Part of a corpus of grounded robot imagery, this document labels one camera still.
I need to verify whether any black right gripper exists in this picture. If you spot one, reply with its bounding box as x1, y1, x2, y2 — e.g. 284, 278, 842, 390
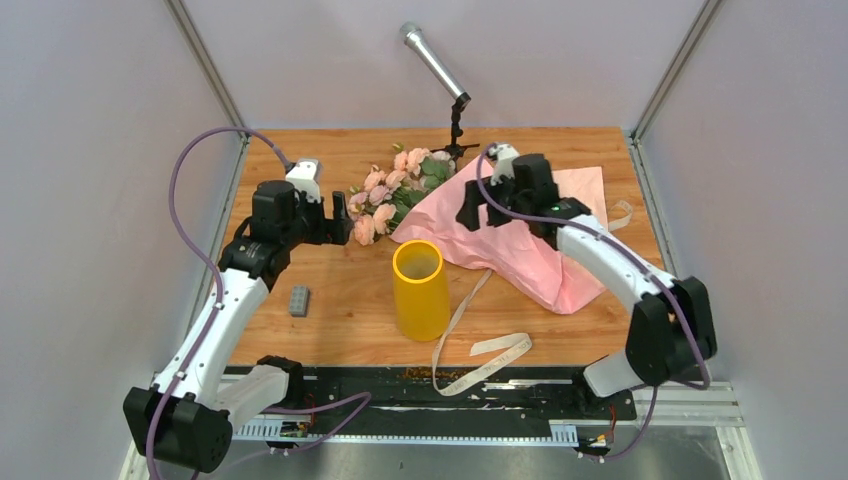
458, 170, 533, 231

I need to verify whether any pink flower bouquet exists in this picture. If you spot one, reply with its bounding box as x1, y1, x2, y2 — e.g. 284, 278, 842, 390
347, 143, 457, 246

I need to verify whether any pink wrapping paper sheet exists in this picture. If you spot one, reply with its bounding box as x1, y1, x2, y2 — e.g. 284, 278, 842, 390
390, 161, 605, 315

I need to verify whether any white printed ribbon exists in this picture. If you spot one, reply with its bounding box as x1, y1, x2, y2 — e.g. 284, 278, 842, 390
430, 269, 533, 397

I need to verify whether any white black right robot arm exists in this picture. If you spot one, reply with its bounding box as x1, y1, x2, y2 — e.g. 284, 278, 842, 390
456, 143, 718, 418

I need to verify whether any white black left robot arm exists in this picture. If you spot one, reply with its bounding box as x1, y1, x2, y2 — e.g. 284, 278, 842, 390
123, 180, 353, 479

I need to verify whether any yellow cylindrical vase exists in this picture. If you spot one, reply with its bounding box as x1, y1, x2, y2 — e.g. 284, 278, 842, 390
392, 240, 451, 342

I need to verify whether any black tripod microphone stand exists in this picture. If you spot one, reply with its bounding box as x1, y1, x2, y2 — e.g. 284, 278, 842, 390
435, 93, 480, 160

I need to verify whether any grey building brick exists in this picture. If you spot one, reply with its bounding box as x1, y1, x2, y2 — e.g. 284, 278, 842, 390
288, 285, 311, 318

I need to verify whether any silver microphone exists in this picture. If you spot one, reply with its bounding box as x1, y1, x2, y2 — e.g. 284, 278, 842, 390
399, 22, 471, 110

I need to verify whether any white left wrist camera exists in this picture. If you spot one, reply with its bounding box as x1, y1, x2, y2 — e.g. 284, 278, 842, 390
285, 158, 323, 203

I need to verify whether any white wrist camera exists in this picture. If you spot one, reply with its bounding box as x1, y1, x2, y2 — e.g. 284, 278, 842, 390
486, 143, 520, 186
285, 158, 323, 203

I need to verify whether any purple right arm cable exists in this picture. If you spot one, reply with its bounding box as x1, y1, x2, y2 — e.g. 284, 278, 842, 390
474, 144, 713, 464

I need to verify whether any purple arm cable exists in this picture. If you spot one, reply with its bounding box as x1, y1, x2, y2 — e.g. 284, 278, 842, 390
144, 127, 374, 480
474, 144, 713, 464

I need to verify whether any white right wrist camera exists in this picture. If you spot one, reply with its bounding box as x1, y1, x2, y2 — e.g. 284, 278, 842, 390
486, 143, 520, 186

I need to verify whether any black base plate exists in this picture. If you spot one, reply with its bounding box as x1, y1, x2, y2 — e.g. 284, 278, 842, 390
282, 366, 637, 438

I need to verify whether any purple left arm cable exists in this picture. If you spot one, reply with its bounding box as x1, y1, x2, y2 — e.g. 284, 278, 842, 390
144, 127, 374, 480

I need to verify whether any white slotted cable duct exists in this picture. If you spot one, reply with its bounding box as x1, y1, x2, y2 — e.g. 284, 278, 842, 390
231, 421, 580, 446

